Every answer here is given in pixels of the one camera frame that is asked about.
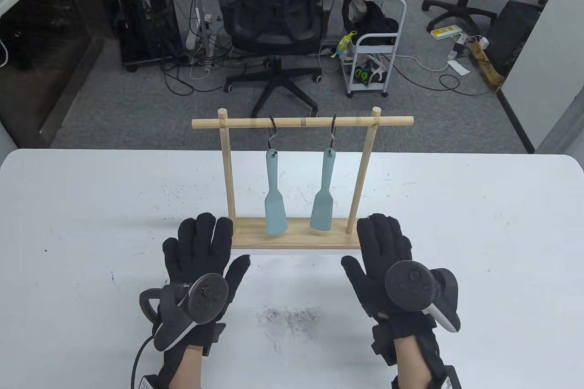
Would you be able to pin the person's left hand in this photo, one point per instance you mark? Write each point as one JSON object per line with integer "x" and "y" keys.
{"x": 200, "y": 247}

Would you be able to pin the person's right hand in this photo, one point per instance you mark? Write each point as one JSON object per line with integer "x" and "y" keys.
{"x": 378, "y": 247}

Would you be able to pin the teal dessert spatula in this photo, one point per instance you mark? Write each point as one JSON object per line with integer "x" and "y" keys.
{"x": 323, "y": 213}
{"x": 276, "y": 215}

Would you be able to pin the black metal s-hook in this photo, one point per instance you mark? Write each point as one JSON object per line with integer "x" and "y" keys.
{"x": 333, "y": 127}
{"x": 273, "y": 122}

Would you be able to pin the person's left forearm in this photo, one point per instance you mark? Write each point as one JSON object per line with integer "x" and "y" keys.
{"x": 187, "y": 368}

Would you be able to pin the person's right forearm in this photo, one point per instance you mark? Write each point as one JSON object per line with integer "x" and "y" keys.
{"x": 406, "y": 361}

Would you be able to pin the black labelled forearm box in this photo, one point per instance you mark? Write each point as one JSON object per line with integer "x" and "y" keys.
{"x": 150, "y": 382}
{"x": 451, "y": 380}

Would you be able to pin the dark grey handheld controller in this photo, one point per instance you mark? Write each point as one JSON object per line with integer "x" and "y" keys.
{"x": 410, "y": 286}
{"x": 207, "y": 298}

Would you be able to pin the wooden hanging rack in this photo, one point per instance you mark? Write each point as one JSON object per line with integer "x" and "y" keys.
{"x": 296, "y": 236}

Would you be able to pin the black shoe with green print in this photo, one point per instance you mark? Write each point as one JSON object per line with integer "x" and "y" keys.
{"x": 362, "y": 74}

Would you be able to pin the white paper sheet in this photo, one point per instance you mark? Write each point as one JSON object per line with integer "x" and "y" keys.
{"x": 458, "y": 67}

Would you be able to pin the yellow green toy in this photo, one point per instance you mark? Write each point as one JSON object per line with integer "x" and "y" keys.
{"x": 344, "y": 44}

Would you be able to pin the white rolling cart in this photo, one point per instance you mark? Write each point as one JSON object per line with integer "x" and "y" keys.
{"x": 375, "y": 38}

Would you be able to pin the white yellow-label power strip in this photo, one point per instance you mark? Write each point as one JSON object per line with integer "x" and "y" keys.
{"x": 445, "y": 32}

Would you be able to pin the black bag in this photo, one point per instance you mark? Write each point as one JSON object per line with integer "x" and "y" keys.
{"x": 378, "y": 19}

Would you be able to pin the white plug adapter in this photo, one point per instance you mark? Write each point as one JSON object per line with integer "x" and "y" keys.
{"x": 484, "y": 42}

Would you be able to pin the black computer tower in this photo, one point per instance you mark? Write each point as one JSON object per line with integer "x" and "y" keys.
{"x": 146, "y": 19}

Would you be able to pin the black computer case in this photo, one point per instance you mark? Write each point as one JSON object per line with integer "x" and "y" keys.
{"x": 513, "y": 38}

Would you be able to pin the black mesh office chair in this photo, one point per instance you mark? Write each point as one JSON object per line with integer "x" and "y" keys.
{"x": 273, "y": 6}

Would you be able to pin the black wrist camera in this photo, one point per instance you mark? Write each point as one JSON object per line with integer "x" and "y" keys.
{"x": 214, "y": 336}
{"x": 383, "y": 348}

